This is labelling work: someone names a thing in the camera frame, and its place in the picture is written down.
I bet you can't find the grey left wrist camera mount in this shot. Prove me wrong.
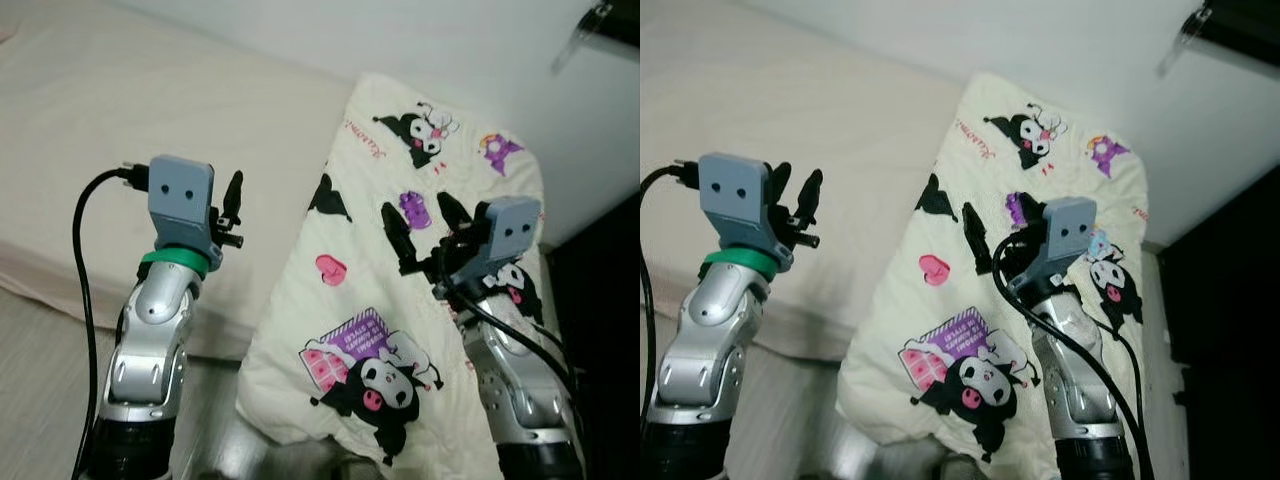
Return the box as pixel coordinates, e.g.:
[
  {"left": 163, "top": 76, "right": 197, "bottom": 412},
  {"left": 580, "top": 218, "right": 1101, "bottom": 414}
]
[
  {"left": 698, "top": 152, "right": 791, "bottom": 271},
  {"left": 148, "top": 155, "right": 223, "bottom": 271}
]

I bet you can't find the black cabinet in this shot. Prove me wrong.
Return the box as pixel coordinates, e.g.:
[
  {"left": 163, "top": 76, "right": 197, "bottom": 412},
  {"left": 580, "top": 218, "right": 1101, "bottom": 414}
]
[
  {"left": 545, "top": 190, "right": 641, "bottom": 480},
  {"left": 1155, "top": 165, "right": 1280, "bottom": 480}
]

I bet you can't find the white sheeted bed mattress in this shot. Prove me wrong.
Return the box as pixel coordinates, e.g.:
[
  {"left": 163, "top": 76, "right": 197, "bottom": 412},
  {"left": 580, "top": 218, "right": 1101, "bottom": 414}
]
[
  {"left": 640, "top": 0, "right": 966, "bottom": 363},
  {"left": 0, "top": 0, "right": 356, "bottom": 361}
]

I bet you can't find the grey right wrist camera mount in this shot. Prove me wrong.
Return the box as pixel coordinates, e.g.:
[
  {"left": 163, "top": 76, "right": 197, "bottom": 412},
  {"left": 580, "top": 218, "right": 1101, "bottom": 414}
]
[
  {"left": 1035, "top": 197, "right": 1098, "bottom": 286},
  {"left": 462, "top": 197, "right": 543, "bottom": 291}
]

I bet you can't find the translucent grey handle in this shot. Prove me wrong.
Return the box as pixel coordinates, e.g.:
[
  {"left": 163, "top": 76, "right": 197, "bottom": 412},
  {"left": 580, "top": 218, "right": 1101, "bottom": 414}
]
[
  {"left": 1158, "top": 5, "right": 1216, "bottom": 79},
  {"left": 552, "top": 3, "right": 613, "bottom": 76}
]

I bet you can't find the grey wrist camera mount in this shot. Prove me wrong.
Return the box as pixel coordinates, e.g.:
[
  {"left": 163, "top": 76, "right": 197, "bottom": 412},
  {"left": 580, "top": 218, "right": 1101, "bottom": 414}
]
[
  {"left": 462, "top": 197, "right": 543, "bottom": 291},
  {"left": 698, "top": 152, "right": 791, "bottom": 271},
  {"left": 1035, "top": 197, "right": 1098, "bottom": 286},
  {"left": 148, "top": 155, "right": 223, "bottom": 271}
]

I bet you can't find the black shelf edge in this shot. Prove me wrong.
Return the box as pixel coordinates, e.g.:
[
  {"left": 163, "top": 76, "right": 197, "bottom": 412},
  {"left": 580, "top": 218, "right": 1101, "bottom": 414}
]
[
  {"left": 1195, "top": 0, "right": 1280, "bottom": 71},
  {"left": 585, "top": 0, "right": 641, "bottom": 49}
]

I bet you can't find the cream cartoon print quilt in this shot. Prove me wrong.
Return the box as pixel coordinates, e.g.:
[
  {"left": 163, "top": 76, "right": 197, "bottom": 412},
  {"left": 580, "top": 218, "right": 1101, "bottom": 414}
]
[
  {"left": 838, "top": 72, "right": 1149, "bottom": 480},
  {"left": 237, "top": 72, "right": 546, "bottom": 480}
]

